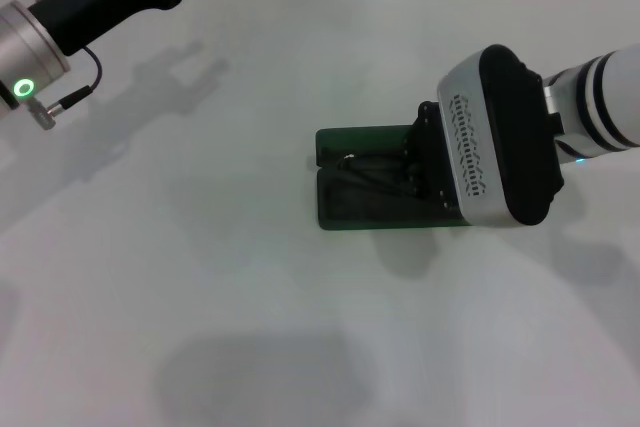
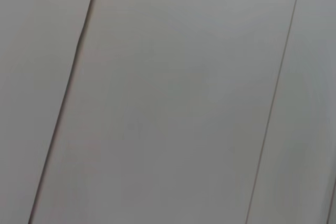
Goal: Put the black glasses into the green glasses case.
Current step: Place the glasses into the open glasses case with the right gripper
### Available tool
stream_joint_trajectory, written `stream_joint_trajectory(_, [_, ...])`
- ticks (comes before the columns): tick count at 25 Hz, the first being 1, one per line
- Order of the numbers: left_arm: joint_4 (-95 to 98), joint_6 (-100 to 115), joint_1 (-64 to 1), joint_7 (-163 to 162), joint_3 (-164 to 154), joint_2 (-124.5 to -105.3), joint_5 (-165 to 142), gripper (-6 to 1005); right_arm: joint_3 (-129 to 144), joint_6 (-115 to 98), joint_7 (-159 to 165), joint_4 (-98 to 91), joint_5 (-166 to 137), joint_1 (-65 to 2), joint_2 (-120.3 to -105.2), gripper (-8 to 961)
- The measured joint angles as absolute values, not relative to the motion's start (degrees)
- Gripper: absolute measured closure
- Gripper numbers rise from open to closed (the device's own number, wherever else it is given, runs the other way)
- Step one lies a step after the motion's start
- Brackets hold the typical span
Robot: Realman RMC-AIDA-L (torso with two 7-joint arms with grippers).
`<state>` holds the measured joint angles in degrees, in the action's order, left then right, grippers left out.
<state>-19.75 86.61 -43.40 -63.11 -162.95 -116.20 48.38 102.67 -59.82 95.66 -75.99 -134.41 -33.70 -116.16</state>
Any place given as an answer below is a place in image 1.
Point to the green glasses case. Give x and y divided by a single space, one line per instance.
360 219

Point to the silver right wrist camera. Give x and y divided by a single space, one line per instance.
465 147

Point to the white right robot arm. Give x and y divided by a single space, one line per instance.
610 97

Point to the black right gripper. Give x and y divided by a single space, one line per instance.
430 157

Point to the black framed glasses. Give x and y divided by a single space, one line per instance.
370 164

